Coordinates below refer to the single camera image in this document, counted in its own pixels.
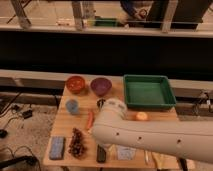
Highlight orange carrot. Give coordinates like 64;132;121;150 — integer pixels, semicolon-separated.
86;110;94;131

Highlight green background box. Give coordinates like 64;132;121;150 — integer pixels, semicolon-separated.
95;18;117;27

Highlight orange bowl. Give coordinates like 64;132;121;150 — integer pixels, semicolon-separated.
65;76;85;94

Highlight yellow banana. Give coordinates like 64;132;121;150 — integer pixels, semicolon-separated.
152;152;165;170

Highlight black floor cables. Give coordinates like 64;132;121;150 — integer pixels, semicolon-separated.
0;91;43;171

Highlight blue sponge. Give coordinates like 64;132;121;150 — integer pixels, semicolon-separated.
49;136;65;160

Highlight metal fork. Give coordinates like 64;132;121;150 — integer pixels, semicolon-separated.
144;150;149;165

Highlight small metal can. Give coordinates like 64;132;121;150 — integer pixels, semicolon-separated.
97;98;106;109

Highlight bunch of dark grapes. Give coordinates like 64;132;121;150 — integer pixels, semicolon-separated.
68;128;86;158

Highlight blue plastic cup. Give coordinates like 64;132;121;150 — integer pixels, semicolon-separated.
65;99;79;115

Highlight orange apple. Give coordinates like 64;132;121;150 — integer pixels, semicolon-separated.
135;112;148;121

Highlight light blue cloth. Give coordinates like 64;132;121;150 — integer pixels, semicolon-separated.
116;145;136;160

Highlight green plastic tray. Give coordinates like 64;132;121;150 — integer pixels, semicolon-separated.
123;75;176;110

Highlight purple bowl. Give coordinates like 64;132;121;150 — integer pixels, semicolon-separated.
90;77;112;97

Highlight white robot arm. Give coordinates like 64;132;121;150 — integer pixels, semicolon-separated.
92;98;213;163

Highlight black remote control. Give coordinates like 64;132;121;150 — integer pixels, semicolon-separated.
96;146;106;163

